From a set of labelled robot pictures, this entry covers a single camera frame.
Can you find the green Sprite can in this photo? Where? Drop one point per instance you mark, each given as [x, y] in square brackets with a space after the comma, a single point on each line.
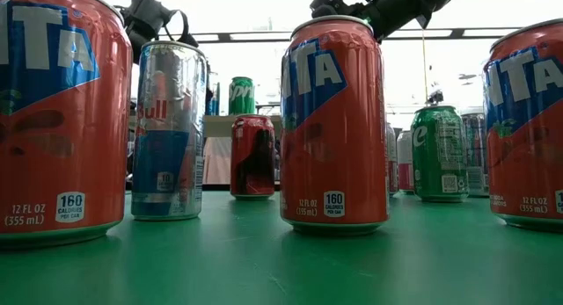
[242, 98]
[440, 155]

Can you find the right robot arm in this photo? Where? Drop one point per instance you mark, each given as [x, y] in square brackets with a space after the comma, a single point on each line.
[396, 10]

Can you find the wooden shelf platform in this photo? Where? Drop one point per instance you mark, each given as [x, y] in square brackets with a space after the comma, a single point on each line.
[217, 125]

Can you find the red-orange Fanta can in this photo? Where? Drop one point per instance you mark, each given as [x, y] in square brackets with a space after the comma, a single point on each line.
[66, 142]
[528, 142]
[334, 142]

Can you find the white draped cloth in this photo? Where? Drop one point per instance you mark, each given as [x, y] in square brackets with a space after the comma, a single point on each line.
[217, 162]

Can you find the white red can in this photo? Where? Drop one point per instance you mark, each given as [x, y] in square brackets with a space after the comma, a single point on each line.
[405, 164]

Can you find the red Coca-Cola can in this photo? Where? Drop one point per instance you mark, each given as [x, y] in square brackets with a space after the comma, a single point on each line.
[253, 164]

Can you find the silver green slim can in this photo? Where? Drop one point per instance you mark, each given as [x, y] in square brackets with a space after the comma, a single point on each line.
[475, 155]

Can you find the green table mat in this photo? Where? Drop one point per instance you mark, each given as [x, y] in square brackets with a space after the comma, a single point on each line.
[264, 270]

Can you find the black table frame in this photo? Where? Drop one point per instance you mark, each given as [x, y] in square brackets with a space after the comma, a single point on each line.
[220, 187]

